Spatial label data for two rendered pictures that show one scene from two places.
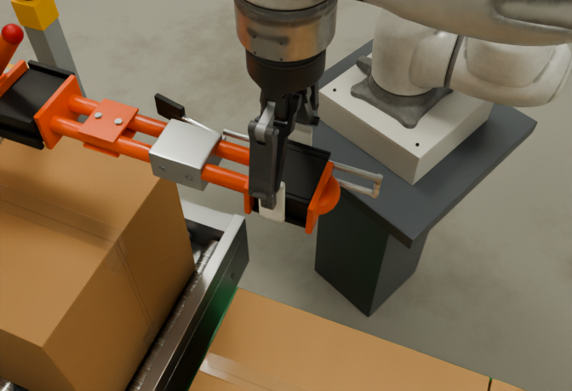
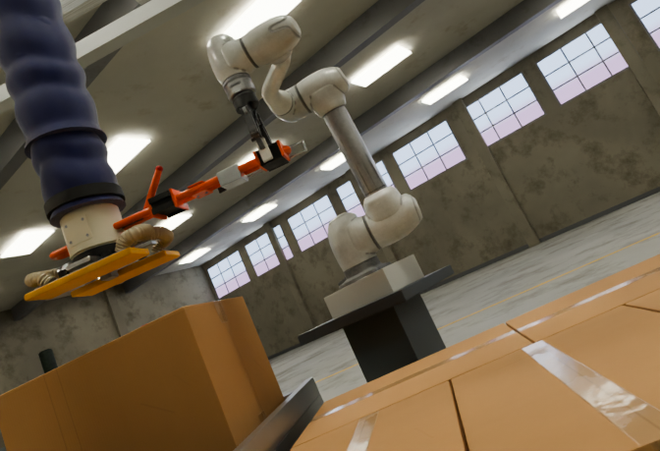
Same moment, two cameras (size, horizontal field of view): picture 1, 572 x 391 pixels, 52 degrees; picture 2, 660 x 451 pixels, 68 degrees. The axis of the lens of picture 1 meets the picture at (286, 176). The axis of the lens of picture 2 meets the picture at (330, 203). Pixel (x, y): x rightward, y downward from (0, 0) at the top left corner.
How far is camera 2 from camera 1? 141 cm
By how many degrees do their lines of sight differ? 64
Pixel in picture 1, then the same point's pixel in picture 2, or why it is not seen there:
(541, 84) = (405, 203)
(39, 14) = not seen: hidden behind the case
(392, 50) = (340, 240)
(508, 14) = (273, 29)
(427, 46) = (352, 226)
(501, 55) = (377, 200)
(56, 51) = not seen: hidden behind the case
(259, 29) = (232, 83)
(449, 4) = (262, 35)
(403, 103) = (364, 267)
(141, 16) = not seen: outside the picture
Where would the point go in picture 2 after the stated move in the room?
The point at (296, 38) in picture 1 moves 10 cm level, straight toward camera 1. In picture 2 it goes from (242, 81) to (241, 62)
